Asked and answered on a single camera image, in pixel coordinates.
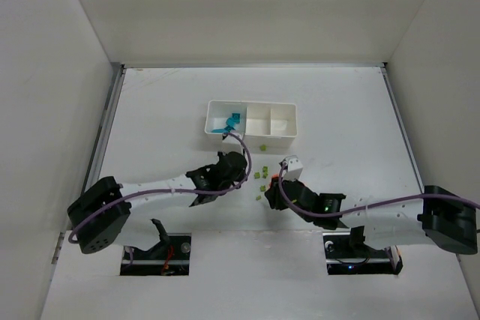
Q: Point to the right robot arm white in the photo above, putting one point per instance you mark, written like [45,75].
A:
[434,217]

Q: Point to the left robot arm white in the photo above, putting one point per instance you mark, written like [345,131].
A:
[100,215]

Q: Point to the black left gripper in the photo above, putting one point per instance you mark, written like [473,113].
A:
[205,195]

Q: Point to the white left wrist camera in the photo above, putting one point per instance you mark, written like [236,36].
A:
[231,142]

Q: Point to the teal long lego brick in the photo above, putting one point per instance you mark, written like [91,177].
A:
[230,123]

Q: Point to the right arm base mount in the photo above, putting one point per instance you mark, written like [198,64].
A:
[346,253]

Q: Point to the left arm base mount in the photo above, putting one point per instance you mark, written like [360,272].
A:
[168,257]

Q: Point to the white divided container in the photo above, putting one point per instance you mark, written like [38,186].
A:
[270,124]

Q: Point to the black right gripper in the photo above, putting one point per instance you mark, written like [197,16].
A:
[277,195]

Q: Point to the teal square lego brick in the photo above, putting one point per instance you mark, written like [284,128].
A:
[235,116]

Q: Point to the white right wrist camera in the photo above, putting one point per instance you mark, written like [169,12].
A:
[292,168]

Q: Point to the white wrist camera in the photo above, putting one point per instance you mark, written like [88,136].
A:
[231,142]
[292,168]

